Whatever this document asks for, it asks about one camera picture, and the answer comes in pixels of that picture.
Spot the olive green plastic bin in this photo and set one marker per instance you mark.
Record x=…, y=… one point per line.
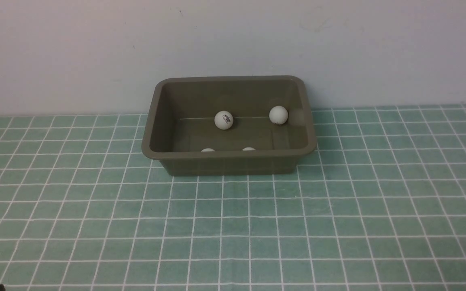
x=180, y=124

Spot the white ping-pong ball with print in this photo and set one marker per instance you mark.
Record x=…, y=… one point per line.
x=223, y=120

